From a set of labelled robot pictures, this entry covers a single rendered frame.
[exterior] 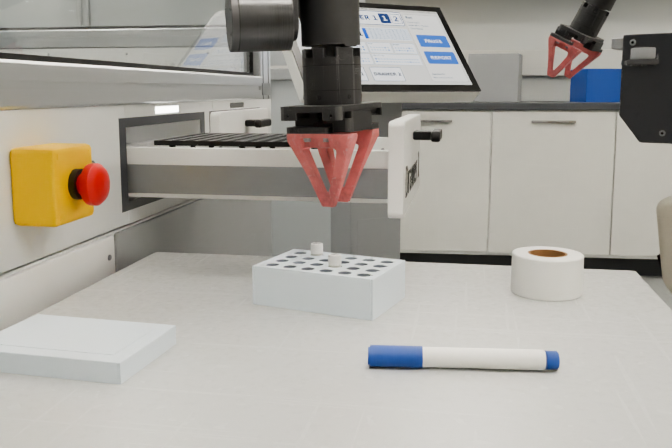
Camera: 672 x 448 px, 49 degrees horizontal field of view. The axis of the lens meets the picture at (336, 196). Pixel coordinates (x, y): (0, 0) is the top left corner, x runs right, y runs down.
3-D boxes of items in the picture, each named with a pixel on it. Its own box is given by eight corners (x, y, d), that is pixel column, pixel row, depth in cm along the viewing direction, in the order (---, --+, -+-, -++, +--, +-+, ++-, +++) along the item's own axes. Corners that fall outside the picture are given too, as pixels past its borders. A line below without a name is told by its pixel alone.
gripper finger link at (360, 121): (290, 208, 73) (286, 112, 72) (323, 197, 80) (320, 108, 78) (353, 211, 70) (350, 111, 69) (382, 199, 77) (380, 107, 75)
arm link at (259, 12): (336, -79, 74) (324, -7, 81) (218, -81, 71) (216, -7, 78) (362, -1, 67) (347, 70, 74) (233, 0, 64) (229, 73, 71)
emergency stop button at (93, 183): (114, 202, 72) (113, 161, 71) (94, 209, 68) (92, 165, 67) (86, 201, 72) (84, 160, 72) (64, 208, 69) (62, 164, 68)
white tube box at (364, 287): (405, 297, 73) (405, 259, 73) (372, 321, 66) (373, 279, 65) (294, 283, 79) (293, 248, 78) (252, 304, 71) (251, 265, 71)
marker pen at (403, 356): (555, 366, 55) (555, 345, 55) (559, 374, 53) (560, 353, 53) (368, 362, 56) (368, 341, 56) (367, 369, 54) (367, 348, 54)
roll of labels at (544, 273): (520, 301, 72) (522, 261, 71) (503, 283, 79) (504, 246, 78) (592, 301, 72) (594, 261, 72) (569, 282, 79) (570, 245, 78)
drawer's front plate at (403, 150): (419, 187, 112) (420, 113, 111) (402, 219, 84) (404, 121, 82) (408, 186, 113) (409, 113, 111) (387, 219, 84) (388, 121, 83)
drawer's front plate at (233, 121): (268, 163, 148) (268, 108, 147) (221, 180, 120) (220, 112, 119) (260, 163, 149) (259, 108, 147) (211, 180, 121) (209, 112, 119)
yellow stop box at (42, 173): (101, 215, 74) (98, 143, 73) (63, 228, 67) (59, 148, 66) (54, 214, 75) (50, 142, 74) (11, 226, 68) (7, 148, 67)
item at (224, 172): (406, 178, 111) (407, 137, 110) (388, 203, 86) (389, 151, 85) (153, 173, 118) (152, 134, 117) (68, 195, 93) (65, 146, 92)
